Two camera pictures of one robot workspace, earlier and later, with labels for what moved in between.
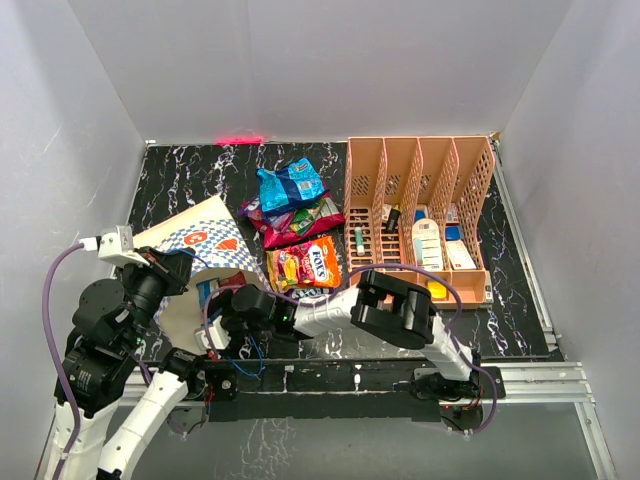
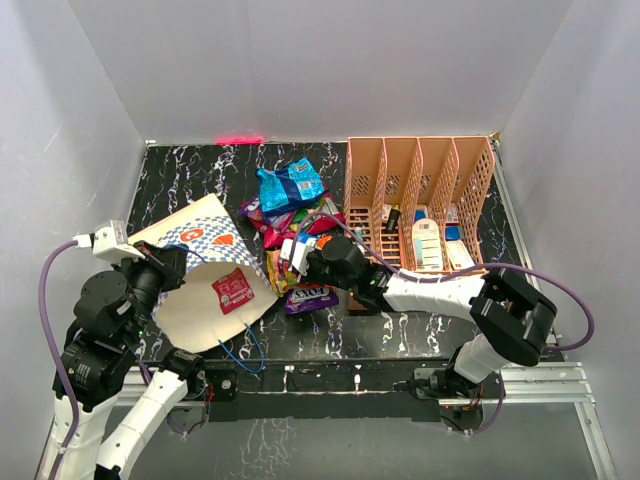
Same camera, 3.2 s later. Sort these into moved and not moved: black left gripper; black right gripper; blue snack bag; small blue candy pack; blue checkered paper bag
Moved: black right gripper; small blue candy pack
Not moved: blue checkered paper bag; blue snack bag; black left gripper
